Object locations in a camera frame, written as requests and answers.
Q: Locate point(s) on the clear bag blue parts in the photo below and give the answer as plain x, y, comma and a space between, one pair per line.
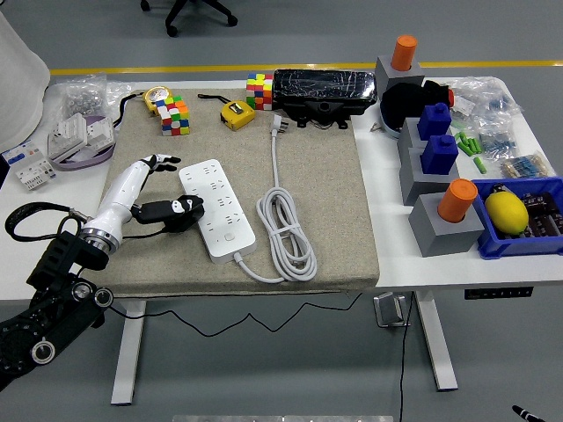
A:
497, 143

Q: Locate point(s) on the white table leg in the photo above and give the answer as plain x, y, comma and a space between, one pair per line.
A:
127, 351
435, 343

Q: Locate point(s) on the round yellow tape measure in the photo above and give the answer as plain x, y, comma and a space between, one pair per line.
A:
157, 96

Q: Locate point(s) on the black plug adapter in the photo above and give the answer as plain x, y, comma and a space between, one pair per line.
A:
181, 224

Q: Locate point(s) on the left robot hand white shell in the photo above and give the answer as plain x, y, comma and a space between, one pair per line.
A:
121, 195

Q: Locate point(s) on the grey-brown mat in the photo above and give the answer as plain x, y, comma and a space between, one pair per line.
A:
316, 198

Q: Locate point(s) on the clear bag of resistors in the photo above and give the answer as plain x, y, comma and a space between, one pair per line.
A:
528, 166

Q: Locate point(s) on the white circuit breaker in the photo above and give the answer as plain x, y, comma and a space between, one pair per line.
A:
28, 169

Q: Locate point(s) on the colourful puzzle cube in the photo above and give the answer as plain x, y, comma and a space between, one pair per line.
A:
173, 116
259, 90

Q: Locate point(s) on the blue stepped block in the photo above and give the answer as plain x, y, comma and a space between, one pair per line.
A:
440, 154
435, 121

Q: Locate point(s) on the small black white toy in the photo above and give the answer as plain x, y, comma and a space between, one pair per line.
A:
500, 190

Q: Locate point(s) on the person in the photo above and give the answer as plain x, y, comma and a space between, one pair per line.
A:
17, 88

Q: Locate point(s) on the dark electronic components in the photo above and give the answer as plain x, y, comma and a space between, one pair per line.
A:
543, 213

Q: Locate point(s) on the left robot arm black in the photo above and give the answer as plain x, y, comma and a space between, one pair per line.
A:
57, 307

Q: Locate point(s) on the blue plastic bin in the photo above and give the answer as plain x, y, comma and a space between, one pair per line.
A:
519, 248

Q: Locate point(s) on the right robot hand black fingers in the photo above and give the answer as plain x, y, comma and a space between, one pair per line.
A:
528, 414

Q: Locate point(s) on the grey square block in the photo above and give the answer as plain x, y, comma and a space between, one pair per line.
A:
408, 134
389, 74
440, 237
415, 180

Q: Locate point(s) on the orange cylinder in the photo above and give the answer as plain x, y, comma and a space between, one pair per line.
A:
404, 53
457, 200

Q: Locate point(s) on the black office chair base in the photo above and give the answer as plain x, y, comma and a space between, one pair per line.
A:
198, 11

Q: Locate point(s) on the black table control panel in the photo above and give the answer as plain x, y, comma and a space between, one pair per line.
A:
498, 293

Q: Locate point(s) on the small metal screws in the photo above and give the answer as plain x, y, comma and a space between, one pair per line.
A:
375, 127

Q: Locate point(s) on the large clear plastic bag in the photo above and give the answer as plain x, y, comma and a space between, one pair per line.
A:
488, 99

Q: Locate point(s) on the clear bag of screws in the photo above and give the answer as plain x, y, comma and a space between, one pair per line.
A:
81, 101

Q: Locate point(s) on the silver metal hook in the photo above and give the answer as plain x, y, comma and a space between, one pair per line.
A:
389, 310

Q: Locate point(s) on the small green cylinder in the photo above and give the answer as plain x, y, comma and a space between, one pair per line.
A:
460, 138
465, 148
474, 146
479, 165

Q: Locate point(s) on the black plastic bracket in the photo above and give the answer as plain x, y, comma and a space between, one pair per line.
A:
323, 109

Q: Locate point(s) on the black wrapped box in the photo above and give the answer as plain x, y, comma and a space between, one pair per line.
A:
325, 85

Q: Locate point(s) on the small white packet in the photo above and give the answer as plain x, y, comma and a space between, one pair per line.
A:
464, 104

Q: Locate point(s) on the square yellow tape measure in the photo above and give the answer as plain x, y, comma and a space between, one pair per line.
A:
237, 116

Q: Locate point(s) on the white wall socket panel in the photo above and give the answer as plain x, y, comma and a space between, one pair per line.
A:
66, 136
100, 132

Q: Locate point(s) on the black fabric bundle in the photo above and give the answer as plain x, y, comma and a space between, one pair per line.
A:
402, 103

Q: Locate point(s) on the white power strip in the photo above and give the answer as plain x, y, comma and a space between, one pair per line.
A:
220, 206

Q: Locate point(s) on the yellow lemon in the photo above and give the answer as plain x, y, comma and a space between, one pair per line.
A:
506, 213

